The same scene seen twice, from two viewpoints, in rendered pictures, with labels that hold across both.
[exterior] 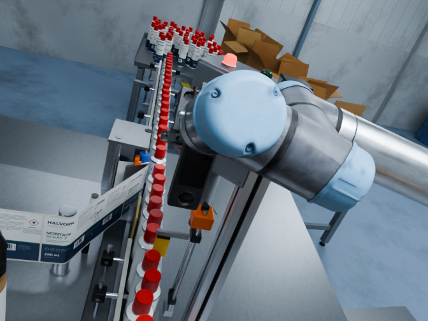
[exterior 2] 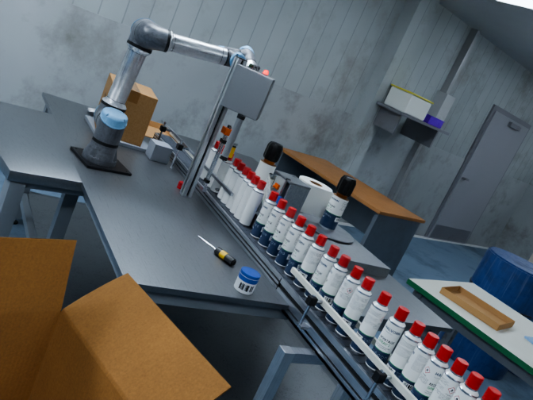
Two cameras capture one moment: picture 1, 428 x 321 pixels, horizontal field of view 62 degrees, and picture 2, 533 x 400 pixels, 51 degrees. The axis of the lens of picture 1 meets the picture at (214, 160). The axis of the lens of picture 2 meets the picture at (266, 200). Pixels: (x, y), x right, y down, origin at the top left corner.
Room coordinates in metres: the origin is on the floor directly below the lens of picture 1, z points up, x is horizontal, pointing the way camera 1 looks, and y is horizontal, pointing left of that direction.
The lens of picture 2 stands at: (3.03, -0.60, 1.58)
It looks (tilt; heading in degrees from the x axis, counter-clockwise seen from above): 14 degrees down; 160
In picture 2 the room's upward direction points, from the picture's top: 24 degrees clockwise
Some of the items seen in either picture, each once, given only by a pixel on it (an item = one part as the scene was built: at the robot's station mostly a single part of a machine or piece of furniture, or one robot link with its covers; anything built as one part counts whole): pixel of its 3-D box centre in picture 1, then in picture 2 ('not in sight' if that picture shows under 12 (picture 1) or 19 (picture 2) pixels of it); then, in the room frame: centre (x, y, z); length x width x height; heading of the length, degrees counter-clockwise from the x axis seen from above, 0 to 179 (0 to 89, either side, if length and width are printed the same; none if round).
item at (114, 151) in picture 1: (125, 171); (278, 206); (0.90, 0.24, 1.01); 0.14 x 0.13 x 0.26; 14
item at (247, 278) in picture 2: not in sight; (247, 280); (1.40, 0.05, 0.86); 0.07 x 0.07 x 0.07
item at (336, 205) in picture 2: not in sight; (338, 202); (0.53, 0.67, 1.04); 0.09 x 0.09 x 0.29
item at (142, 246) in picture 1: (144, 259); (230, 178); (0.62, 0.08, 0.98); 0.05 x 0.05 x 0.20
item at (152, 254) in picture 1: (142, 288); (223, 172); (0.54, 0.05, 0.98); 0.05 x 0.05 x 0.20
